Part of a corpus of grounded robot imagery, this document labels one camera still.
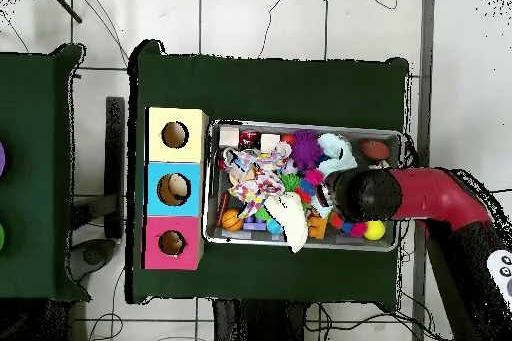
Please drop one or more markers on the metal mesh bin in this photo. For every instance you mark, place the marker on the metal mesh bin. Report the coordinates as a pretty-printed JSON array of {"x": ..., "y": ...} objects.
[{"x": 348, "y": 242}]

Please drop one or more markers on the black upright panel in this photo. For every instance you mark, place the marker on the black upright panel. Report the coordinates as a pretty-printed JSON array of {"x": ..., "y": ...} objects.
[{"x": 114, "y": 157}]

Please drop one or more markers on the mint green cloth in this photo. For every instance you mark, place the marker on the mint green cloth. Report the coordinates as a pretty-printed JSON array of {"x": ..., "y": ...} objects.
[{"x": 334, "y": 153}]

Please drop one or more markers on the dark slanted rod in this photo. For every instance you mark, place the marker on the dark slanted rod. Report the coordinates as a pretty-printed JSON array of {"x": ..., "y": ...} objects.
[{"x": 62, "y": 3}]

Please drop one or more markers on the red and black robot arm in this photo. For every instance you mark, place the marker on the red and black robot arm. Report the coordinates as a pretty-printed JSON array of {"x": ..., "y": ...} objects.
[{"x": 432, "y": 197}]

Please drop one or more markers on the green round object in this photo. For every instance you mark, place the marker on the green round object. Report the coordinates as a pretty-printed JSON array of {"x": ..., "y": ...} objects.
[{"x": 1, "y": 237}]

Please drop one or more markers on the small orange basketball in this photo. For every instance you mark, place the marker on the small orange basketball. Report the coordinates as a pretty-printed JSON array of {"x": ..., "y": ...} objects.
[{"x": 232, "y": 220}]

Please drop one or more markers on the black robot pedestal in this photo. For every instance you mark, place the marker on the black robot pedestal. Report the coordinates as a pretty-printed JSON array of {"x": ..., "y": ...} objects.
[{"x": 256, "y": 321}]

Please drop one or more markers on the dark green table cloth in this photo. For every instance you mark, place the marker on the dark green table cloth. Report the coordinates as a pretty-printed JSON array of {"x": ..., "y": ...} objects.
[{"x": 260, "y": 89}]

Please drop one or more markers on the purple round object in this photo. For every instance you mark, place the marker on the purple round object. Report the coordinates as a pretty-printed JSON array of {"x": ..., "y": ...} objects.
[{"x": 1, "y": 159}]

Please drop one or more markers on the purple spiky ball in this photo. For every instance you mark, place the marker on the purple spiky ball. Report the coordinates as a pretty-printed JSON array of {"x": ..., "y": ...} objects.
[{"x": 306, "y": 149}]

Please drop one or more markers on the green cloth side table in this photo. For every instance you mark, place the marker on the green cloth side table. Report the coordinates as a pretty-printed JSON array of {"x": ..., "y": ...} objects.
[{"x": 32, "y": 177}]

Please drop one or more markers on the plain wooden cube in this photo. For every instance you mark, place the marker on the plain wooden cube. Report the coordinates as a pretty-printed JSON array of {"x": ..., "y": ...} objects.
[
  {"x": 230, "y": 136},
  {"x": 270, "y": 142}
]

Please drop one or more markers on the cream yellow cloth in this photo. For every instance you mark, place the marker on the cream yellow cloth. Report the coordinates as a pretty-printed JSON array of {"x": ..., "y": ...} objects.
[{"x": 290, "y": 217}]

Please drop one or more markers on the colourful crumpled paper wrapper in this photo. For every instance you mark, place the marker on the colourful crumpled paper wrapper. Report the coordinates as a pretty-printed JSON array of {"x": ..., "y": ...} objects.
[{"x": 256, "y": 185}]

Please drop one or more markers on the grey floor stand base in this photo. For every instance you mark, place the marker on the grey floor stand base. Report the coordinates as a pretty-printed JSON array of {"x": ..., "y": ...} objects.
[{"x": 94, "y": 255}]

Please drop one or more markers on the multicolour puffer caterpillar toy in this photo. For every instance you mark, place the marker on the multicolour puffer caterpillar toy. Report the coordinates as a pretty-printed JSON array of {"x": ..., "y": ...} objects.
[{"x": 310, "y": 183}]

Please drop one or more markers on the green spiky ball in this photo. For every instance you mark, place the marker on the green spiky ball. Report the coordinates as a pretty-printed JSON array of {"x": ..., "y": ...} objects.
[{"x": 290, "y": 182}]

